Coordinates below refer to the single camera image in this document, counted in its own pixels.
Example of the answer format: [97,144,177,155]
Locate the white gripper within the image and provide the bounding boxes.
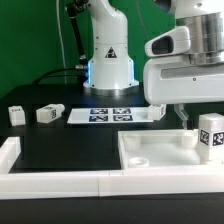
[143,26,224,129]

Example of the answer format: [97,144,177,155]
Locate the white square tabletop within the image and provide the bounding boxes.
[117,128,224,171]

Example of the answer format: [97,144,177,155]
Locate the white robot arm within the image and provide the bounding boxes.
[66,0,224,121]

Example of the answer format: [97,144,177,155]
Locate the white AprilTag sheet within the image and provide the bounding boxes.
[67,107,151,124]

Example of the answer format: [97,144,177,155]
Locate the white U-shaped fence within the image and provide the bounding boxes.
[0,137,224,200]

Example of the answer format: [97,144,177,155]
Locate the white hanging cable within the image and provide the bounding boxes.
[55,0,68,84]

